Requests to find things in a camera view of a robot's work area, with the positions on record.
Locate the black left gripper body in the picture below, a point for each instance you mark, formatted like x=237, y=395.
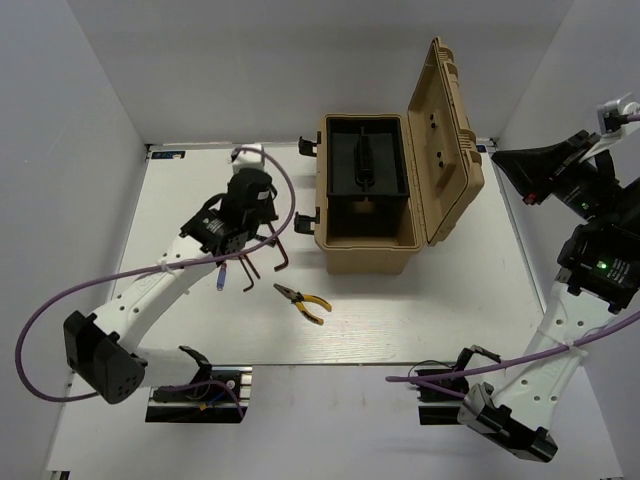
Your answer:
x=263, y=217

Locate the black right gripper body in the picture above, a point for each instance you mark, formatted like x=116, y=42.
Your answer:
x=575, y=175

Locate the long brown hex key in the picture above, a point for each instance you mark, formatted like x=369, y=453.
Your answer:
x=284, y=256

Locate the blue red handled screwdriver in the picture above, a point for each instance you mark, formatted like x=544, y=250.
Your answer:
x=221, y=276

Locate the black toolbox tray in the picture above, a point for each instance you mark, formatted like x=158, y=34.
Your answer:
x=365, y=158

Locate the tan plastic toolbox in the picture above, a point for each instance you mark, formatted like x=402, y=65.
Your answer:
x=444, y=171

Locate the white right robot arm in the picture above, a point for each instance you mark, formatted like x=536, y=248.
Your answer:
x=598, y=278

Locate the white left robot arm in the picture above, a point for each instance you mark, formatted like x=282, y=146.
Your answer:
x=101, y=347

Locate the black front toolbox latch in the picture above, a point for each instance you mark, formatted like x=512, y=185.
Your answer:
x=305, y=224

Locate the black toolbox latch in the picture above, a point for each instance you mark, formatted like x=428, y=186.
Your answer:
x=305, y=224
x=309, y=147

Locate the blue label sticker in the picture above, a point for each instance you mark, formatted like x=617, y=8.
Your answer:
x=171, y=154

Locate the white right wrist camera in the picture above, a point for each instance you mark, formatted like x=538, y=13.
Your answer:
x=618, y=117

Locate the large yellow handled pliers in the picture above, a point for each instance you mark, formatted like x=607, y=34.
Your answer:
x=300, y=300

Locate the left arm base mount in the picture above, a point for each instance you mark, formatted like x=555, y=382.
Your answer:
x=207, y=404

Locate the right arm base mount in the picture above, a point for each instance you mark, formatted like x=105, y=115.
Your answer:
x=437, y=408

